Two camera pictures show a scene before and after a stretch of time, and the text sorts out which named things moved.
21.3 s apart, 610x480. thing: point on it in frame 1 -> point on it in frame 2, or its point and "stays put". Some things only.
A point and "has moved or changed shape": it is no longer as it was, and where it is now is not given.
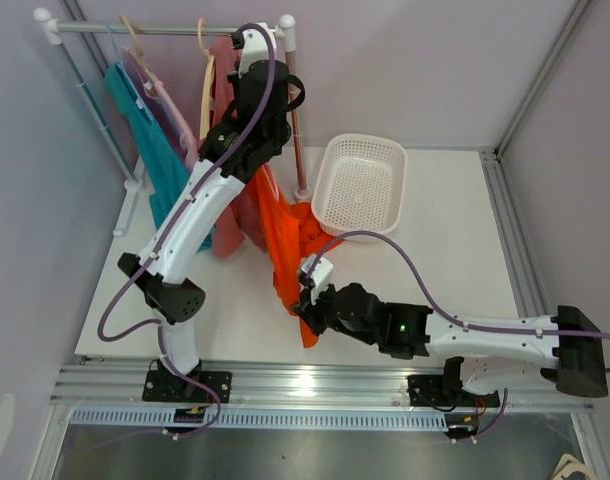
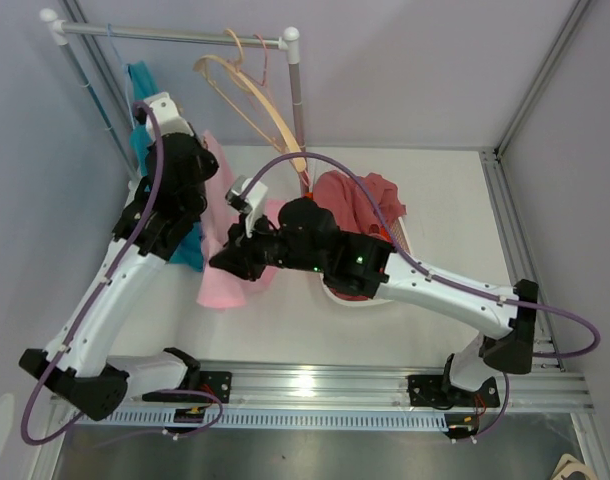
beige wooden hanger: [207, 95] -> [234, 70]
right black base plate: [446, 390] stays put
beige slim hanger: [139, 56] -> [199, 68]
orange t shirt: [295, 236] -> [354, 208]
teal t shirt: [166, 161] has moved or changed shape
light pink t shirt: [164, 109] has moved or changed shape
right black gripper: [309, 312] -> [238, 257]
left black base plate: [162, 385] stays put
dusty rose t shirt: [237, 232] -> [361, 204]
